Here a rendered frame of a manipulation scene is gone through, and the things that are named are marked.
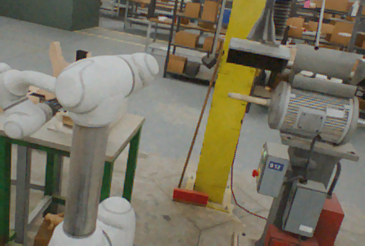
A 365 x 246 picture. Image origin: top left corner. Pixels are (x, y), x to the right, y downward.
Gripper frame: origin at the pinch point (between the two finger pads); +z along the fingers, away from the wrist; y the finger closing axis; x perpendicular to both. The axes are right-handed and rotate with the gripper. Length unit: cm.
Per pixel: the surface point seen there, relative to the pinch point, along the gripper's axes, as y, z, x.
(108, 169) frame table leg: 25.2, -3.4, -29.9
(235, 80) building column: 76, 121, -3
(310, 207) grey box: 124, 14, -33
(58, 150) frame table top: -1.6, -3.4, -26.6
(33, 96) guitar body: -36.4, 30.2, -15.9
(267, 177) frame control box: 99, -1, -15
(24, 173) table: -26, 8, -53
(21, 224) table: -27, 8, -87
